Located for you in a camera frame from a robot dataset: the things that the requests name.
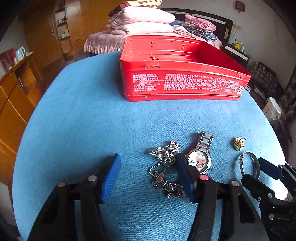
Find white electric kettle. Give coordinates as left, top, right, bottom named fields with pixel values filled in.
left=16, top=47, right=26, bottom=62

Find red metal tin box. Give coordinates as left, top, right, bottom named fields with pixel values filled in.
left=119, top=39, right=251, bottom=101

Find pink folded quilt stack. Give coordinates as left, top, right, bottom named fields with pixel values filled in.
left=107, top=6, right=176, bottom=35

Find black nightstand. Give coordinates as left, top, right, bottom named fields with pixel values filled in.
left=224, top=44, right=250, bottom=69

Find plaid folded clothes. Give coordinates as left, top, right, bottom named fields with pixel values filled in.
left=181, top=23, right=218, bottom=42

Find brown wall calendar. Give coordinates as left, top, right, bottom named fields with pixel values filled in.
left=235, top=0, right=245, bottom=13

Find silver wristwatch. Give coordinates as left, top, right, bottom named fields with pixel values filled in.
left=186, top=131, right=213, bottom=174

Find red picture frame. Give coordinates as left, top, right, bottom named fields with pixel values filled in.
left=0, top=48, right=16, bottom=72

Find gold pendant charm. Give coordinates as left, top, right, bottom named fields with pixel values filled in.
left=233, top=137, right=246, bottom=151

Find wide silver bangle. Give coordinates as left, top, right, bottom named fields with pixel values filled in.
left=239, top=151, right=261, bottom=180

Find spotted cream blanket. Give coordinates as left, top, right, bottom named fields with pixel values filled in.
left=108, top=0, right=163, bottom=17

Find pink folded clothes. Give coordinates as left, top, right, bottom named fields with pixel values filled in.
left=185, top=15, right=216, bottom=32

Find plaid bag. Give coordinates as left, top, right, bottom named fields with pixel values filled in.
left=250, top=62, right=278, bottom=96

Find wooden wardrobe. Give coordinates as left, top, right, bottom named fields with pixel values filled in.
left=18, top=0, right=121, bottom=70

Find wooden sideboard cabinet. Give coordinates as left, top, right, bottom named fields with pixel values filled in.
left=1, top=54, right=42, bottom=185

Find blue table cloth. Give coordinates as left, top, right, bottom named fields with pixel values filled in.
left=13, top=52, right=285, bottom=240

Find bed with pink cover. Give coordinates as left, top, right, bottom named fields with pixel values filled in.
left=84, top=8, right=234, bottom=56

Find yellow Pikachu toy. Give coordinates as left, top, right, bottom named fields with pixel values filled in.
left=233, top=40, right=244, bottom=52

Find silver chain necklace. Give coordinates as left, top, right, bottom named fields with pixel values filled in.
left=147, top=141, right=186, bottom=200

